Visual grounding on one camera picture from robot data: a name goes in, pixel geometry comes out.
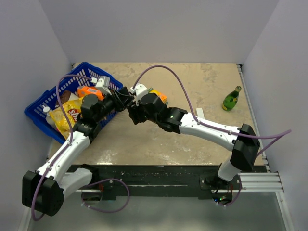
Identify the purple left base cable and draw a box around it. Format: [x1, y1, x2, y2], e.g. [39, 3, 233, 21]
[81, 178, 131, 214]

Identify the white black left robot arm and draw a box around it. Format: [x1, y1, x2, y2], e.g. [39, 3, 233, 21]
[22, 87, 134, 216]

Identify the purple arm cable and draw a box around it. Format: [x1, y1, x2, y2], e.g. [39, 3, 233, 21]
[132, 65, 292, 157]
[31, 74, 94, 221]

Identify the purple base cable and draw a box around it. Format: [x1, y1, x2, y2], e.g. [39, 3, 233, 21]
[81, 178, 131, 214]
[216, 178, 242, 207]

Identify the orange yellow battery pack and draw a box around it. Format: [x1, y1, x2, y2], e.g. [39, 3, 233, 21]
[148, 88, 168, 105]

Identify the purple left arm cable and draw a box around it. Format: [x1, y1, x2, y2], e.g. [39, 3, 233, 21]
[31, 74, 94, 221]

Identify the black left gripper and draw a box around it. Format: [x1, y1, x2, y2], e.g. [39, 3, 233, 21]
[95, 88, 134, 122]

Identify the aluminium frame rail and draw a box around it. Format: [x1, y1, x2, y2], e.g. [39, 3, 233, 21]
[239, 154, 284, 193]

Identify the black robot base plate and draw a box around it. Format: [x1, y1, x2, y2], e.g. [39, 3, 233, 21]
[82, 164, 242, 202]

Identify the orange carton box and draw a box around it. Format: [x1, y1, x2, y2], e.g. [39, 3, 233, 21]
[77, 86, 104, 101]

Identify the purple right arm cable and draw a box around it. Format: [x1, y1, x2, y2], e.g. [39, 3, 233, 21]
[132, 65, 292, 157]

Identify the blue plastic basket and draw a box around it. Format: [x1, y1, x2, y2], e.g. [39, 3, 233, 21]
[24, 62, 123, 144]

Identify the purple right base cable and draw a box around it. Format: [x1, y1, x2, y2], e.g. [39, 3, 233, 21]
[216, 178, 242, 207]

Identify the yellow chips bag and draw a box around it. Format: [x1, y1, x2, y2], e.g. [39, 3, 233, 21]
[50, 97, 83, 139]

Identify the white remote control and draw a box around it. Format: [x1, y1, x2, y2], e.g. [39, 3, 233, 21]
[196, 108, 205, 119]

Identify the green glass bottle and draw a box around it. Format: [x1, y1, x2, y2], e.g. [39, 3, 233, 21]
[222, 86, 242, 111]

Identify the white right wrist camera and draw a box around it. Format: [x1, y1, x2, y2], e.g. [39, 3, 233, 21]
[129, 83, 148, 106]

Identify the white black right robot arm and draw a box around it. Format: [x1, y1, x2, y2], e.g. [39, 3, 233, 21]
[128, 93, 260, 189]

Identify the brown white package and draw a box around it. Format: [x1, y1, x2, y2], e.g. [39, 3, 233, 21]
[60, 90, 79, 104]

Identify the white plastic bottle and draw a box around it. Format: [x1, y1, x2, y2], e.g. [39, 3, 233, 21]
[43, 106, 58, 131]

